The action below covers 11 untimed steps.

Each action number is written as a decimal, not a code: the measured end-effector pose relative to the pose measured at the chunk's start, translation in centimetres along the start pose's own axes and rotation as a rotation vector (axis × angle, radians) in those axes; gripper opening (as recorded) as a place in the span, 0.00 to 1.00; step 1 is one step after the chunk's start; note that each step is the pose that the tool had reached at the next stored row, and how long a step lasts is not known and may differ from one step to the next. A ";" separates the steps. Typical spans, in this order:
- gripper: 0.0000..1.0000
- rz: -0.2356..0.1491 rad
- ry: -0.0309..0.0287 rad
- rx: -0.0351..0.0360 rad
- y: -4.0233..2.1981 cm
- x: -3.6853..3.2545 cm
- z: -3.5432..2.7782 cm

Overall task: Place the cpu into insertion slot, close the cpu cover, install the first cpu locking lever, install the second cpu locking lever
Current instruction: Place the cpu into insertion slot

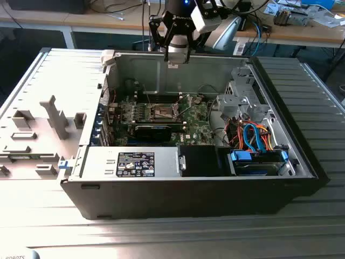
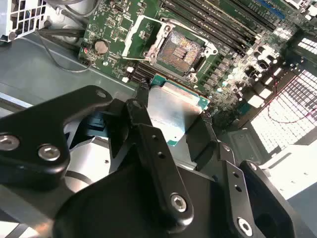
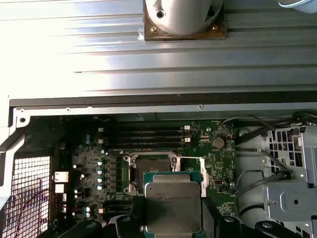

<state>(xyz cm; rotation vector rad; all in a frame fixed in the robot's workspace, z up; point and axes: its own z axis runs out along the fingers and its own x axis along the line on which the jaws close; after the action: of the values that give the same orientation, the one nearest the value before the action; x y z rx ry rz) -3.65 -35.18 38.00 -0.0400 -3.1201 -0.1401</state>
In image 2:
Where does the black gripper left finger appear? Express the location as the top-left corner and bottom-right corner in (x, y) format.
(0, 79), (195, 228)

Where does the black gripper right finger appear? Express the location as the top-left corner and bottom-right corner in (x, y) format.
(185, 114), (300, 238)

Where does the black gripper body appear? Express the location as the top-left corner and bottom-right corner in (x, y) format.
(53, 161), (232, 238)

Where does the silver green CPU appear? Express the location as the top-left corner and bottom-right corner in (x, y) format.
(148, 73), (211, 148)

